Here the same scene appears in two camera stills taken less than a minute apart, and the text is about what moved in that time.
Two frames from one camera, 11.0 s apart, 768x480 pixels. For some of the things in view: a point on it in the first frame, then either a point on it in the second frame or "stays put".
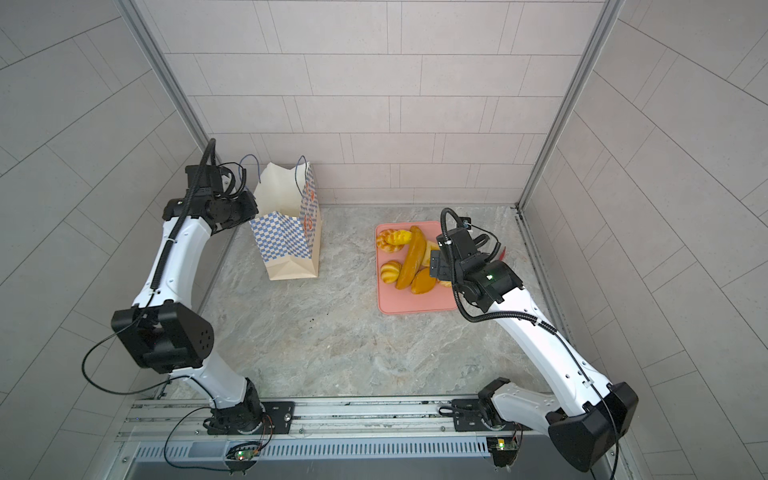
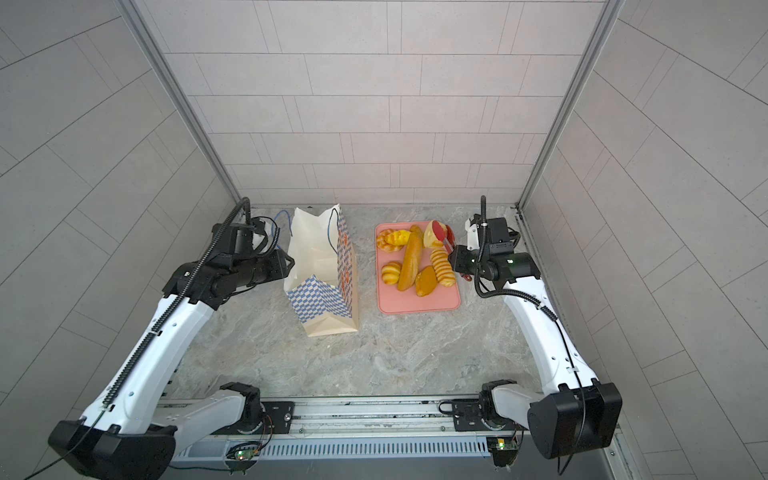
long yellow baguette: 415,259 stays put
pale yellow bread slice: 431,245 -> 429,233
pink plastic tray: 393,300 stays put
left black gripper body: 238,210 -> 260,269
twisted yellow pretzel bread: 393,241 stays put
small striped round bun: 389,271 stays put
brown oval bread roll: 423,282 stays put
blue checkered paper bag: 288,225 -> 321,278
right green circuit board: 503,449 stays put
